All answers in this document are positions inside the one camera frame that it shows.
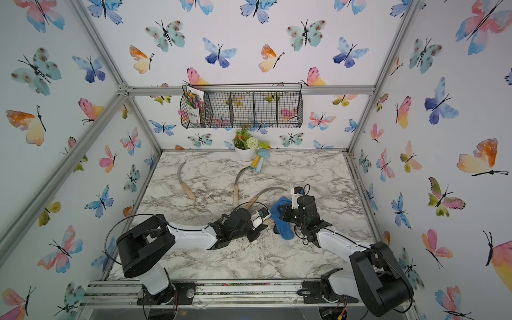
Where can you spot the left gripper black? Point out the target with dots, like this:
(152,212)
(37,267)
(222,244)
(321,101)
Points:
(256,233)

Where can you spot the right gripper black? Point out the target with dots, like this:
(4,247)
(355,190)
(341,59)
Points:
(284,214)

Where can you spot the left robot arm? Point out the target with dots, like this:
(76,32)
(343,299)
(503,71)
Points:
(141,248)

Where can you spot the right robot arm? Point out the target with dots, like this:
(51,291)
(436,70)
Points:
(381,284)

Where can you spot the teal garden trowel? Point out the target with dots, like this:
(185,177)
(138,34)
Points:
(263,154)

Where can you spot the white pot with plant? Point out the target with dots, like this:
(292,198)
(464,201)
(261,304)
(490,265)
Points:
(246,145)

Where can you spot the seed packet in basket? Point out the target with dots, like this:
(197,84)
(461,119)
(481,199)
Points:
(194,104)

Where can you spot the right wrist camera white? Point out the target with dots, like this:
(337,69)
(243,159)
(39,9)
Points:
(298,192)

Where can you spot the yellow handled garden tool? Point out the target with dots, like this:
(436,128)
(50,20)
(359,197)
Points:
(255,162)

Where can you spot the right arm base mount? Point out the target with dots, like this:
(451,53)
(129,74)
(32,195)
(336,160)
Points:
(324,292)

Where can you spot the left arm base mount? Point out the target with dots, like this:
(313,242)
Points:
(178,293)

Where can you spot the black wire wall basket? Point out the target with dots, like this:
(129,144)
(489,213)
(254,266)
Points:
(257,106)

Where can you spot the aluminium front rail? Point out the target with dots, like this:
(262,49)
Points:
(214,293)

